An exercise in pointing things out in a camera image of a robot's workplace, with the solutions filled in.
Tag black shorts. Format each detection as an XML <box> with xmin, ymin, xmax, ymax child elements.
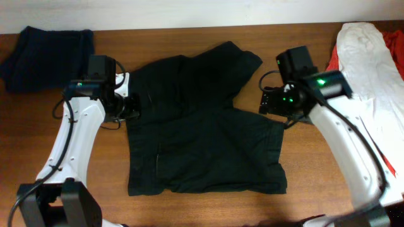
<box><xmin>126</xmin><ymin>42</ymin><xmax>287</xmax><ymax>196</ymax></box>

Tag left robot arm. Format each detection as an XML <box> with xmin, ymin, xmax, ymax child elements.
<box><xmin>7</xmin><ymin>55</ymin><xmax>141</xmax><ymax>227</ymax></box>

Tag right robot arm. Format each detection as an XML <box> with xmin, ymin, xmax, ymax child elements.
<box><xmin>258</xmin><ymin>71</ymin><xmax>403</xmax><ymax>226</ymax></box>

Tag folded navy blue garment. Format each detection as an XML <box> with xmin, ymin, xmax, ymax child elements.
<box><xmin>1</xmin><ymin>26</ymin><xmax>95</xmax><ymax>93</ymax></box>

